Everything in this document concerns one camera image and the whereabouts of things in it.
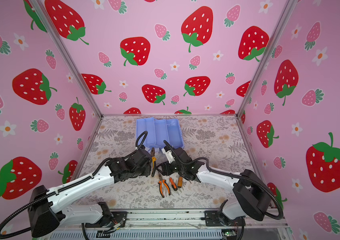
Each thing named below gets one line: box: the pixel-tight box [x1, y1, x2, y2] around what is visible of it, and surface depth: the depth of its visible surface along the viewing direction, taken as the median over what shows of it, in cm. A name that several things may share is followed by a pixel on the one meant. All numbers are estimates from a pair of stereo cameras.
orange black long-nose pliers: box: [158, 173, 171, 198], surface depth 87 cm
